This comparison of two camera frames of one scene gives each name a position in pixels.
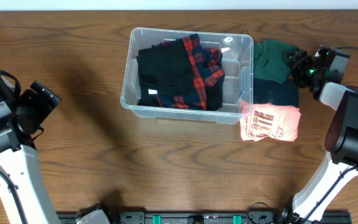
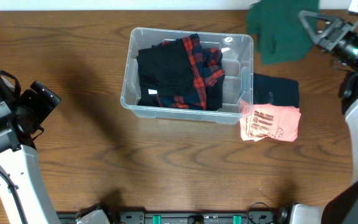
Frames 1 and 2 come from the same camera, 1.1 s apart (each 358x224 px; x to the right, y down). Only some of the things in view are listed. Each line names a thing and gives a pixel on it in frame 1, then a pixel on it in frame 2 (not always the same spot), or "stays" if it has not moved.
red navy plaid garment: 206,65 stays
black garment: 163,68 stays
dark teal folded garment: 270,91 stays
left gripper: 41,108 stays
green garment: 268,62 → 276,30
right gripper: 303,59 → 335,34
